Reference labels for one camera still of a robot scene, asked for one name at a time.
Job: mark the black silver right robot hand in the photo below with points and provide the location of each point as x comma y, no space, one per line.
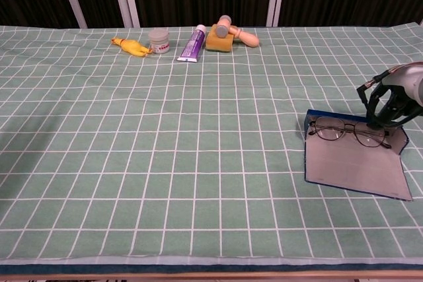
406,84

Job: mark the thin-framed eyeglasses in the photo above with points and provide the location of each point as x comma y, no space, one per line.
356,129

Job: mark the blue rectangular box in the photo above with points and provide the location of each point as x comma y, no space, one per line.
353,169

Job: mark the wooden toy mallet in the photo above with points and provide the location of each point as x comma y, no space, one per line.
246,38

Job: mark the yellow sponge block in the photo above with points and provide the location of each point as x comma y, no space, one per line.
218,44

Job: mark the purple white toothpaste tube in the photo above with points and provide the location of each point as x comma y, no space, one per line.
192,46

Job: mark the green white checked tablecloth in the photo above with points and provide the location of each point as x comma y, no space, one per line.
165,146

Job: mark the small white jar grey lid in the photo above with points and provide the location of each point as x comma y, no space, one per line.
159,42

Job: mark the yellow rubber chicken toy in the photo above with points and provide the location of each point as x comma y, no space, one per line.
132,47

